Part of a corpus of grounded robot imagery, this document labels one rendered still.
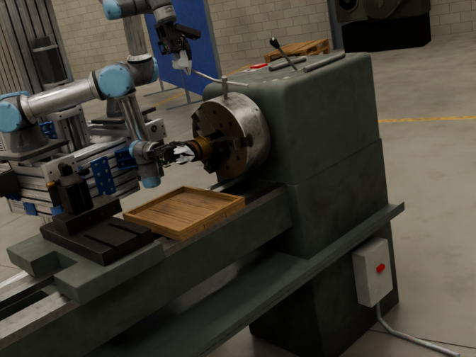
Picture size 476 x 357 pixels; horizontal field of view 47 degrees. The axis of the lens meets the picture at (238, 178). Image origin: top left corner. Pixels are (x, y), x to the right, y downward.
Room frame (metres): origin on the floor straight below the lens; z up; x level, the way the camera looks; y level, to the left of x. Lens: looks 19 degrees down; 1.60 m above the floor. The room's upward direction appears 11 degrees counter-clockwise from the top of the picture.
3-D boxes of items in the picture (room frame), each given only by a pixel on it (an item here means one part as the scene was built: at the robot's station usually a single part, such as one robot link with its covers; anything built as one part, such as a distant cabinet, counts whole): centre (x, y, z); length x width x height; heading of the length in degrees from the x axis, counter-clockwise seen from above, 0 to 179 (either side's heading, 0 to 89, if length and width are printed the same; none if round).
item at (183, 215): (1.88, 0.22, 0.89); 0.36 x 0.30 x 0.04; 40
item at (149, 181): (2.14, 0.35, 0.98); 0.11 x 0.08 x 0.11; 4
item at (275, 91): (2.34, -0.29, 1.06); 0.59 x 0.48 x 0.39; 130
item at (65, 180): (1.72, 0.54, 1.14); 0.08 x 0.08 x 0.03
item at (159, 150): (2.00, 0.25, 1.08); 0.12 x 0.09 x 0.08; 40
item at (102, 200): (1.74, 0.52, 1.00); 0.20 x 0.10 x 0.05; 130
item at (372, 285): (2.03, -0.62, 0.22); 0.42 x 0.18 x 0.44; 40
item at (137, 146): (2.12, 0.35, 1.08); 0.11 x 0.08 x 0.09; 40
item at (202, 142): (1.97, 0.12, 1.08); 0.09 x 0.09 x 0.09; 40
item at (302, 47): (10.21, -1.54, 0.22); 1.25 x 0.86 x 0.44; 148
